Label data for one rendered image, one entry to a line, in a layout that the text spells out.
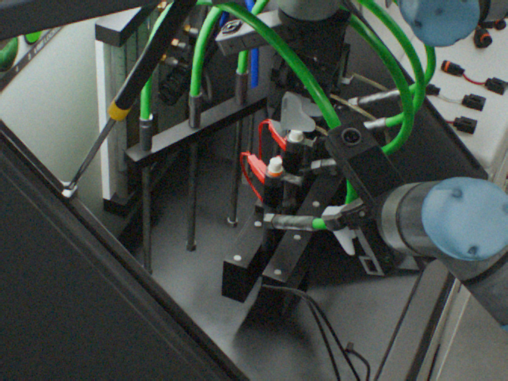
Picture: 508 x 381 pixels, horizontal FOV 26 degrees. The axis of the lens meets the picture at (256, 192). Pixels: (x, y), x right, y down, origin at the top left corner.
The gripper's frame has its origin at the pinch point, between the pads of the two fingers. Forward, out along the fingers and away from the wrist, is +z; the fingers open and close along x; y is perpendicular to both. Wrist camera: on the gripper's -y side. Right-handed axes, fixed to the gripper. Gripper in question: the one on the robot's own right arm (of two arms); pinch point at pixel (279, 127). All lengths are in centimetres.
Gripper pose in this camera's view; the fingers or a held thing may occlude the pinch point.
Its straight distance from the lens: 147.2
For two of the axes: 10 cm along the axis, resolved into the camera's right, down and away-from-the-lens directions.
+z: -0.6, 7.2, 6.9
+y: 9.2, 3.1, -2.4
